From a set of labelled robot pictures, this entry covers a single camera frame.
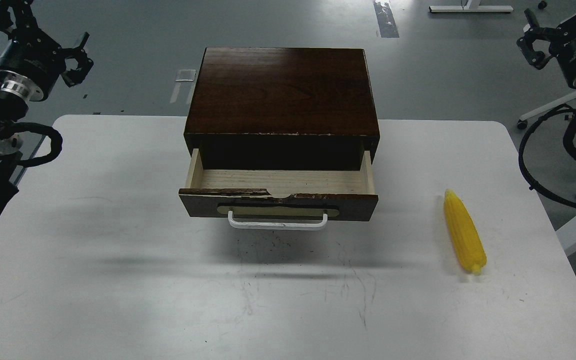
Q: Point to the dark wooden drawer cabinet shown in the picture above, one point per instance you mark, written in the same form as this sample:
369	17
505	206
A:
283	108

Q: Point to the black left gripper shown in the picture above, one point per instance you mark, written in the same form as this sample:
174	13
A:
32	53

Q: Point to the yellow corn cob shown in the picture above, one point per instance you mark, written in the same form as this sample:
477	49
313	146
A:
463	233

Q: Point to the grey floor tape strip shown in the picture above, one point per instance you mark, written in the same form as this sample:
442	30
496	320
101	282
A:
387	27

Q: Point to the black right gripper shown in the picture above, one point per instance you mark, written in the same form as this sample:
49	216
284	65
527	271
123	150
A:
563	49

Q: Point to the wooden drawer with white handle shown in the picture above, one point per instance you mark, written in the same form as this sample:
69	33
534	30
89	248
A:
280	199

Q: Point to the white desk foot bar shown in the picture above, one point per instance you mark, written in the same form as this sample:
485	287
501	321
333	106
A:
471	6

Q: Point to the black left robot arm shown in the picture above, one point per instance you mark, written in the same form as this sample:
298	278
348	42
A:
24	143

